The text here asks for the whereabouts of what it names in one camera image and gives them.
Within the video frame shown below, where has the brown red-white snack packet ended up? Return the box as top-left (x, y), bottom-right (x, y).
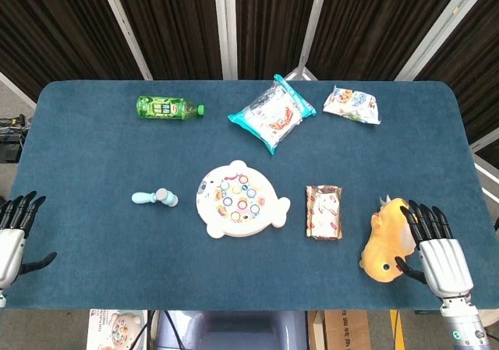
top-left (305, 185), bottom-right (345, 242)

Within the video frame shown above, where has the yellow plush toy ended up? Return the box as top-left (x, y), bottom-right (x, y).
top-left (359, 196), bottom-right (419, 284)

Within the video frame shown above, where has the teal-edged clear snack bag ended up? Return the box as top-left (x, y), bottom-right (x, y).
top-left (227, 73), bottom-right (317, 156)

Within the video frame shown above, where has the blue felt table mat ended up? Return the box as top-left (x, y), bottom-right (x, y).
top-left (0, 80), bottom-right (499, 311)

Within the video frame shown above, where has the white fish game toy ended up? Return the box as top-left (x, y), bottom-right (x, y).
top-left (196, 160), bottom-right (292, 239)

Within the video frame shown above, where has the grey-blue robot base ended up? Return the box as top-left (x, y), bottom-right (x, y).
top-left (155, 309), bottom-right (309, 350)

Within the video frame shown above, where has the black electronics with cables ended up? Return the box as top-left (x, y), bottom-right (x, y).
top-left (0, 114), bottom-right (30, 164)

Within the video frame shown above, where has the dark brown pleated curtain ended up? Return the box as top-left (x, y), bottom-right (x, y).
top-left (0, 0), bottom-right (499, 160)

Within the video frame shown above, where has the light blue toy rod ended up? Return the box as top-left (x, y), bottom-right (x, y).
top-left (131, 187), bottom-right (179, 207)

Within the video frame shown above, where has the green tea bottle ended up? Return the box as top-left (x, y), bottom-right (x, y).
top-left (136, 95), bottom-right (207, 121)

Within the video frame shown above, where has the yellow strap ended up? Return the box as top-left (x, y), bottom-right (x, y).
top-left (389, 309), bottom-right (403, 350)

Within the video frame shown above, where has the white partition frame post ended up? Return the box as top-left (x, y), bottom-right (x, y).
top-left (213, 0), bottom-right (239, 81)
top-left (284, 0), bottom-right (332, 81)
top-left (97, 0), bottom-right (154, 81)
top-left (395, 0), bottom-right (488, 82)

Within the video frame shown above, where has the white crumpled snack bag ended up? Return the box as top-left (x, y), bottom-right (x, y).
top-left (322, 85), bottom-right (382, 126)

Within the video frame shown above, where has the toy box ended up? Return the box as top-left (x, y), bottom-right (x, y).
top-left (86, 309), bottom-right (149, 350)

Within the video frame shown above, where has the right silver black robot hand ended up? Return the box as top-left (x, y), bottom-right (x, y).
top-left (394, 199), bottom-right (475, 299)

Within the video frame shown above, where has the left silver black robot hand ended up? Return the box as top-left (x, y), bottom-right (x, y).
top-left (0, 191), bottom-right (58, 288)

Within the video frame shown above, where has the brown cardboard box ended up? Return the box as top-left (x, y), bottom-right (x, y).
top-left (307, 309), bottom-right (372, 350)

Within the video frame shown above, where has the black cable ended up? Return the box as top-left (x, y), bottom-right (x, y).
top-left (134, 309), bottom-right (157, 350)
top-left (162, 309), bottom-right (185, 350)

